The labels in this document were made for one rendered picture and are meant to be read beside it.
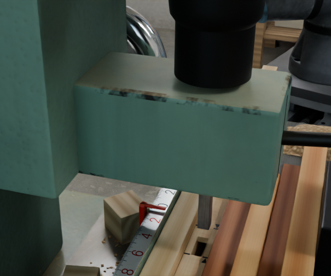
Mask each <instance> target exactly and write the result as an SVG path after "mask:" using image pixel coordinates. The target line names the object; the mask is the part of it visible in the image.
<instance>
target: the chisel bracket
mask: <svg viewBox="0 0 331 276"><path fill-rule="evenodd" d="M174 65H175V59H170V58H165V57H156V56H146V55H137V54H128V53H119V52H114V51H110V52H109V53H108V54H107V55H106V56H105V57H103V58H102V59H101V60H100V61H99V62H98V63H97V64H95V65H94V66H93V67H92V68H91V69H89V70H88V71H87V72H86V73H85V74H84V75H82V76H81V77H80V78H79V79H78V80H77V81H76V82H75V84H74V86H73V95H74V110H75V119H76V134H77V150H78V165H79V172H78V173H81V174H87V175H93V176H99V177H105V178H109V179H115V180H121V181H127V182H133V183H139V184H143V185H149V186H155V187H161V188H167V189H173V190H177V191H183V192H189V193H195V194H201V195H205V196H211V197H217V198H223V199H228V200H235V201H238V202H245V203H251V204H257V205H262V206H267V205H269V204H270V203H271V201H272V196H273V193H274V189H275V184H276V180H277V178H278V172H279V169H280V165H281V160H282V156H283V148H284V145H281V140H282V133H283V131H284V130H286V125H287V117H288V108H289V99H290V94H291V86H292V75H291V74H290V73H288V72H282V71H273V70H264V69H258V68H252V76H251V79H250V80H249V81H248V82H247V83H245V84H243V85H239V86H236V87H232V88H223V89H210V88H201V87H195V86H192V85H189V84H186V83H183V82H181V81H180V80H179V79H177V78H176V76H175V74H174Z"/></svg>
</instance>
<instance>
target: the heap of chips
mask: <svg viewBox="0 0 331 276"><path fill-rule="evenodd" d="M287 131H311V132H324V133H331V126H322V125H311V124H303V125H298V126H295V127H293V126H288V128H287ZM303 150H304V146H287V145H284V148H283V154H287V155H292V156H299V157H302V156H303ZM326 160H327V161H330V160H331V148H329V147H327V157H326Z"/></svg>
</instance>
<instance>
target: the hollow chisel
mask: <svg viewBox="0 0 331 276"><path fill-rule="evenodd" d="M212 203H213V197H211V196H207V195H201V194H199V206H198V228H200V229H206V230H209V228H210V226H211V221H212Z"/></svg>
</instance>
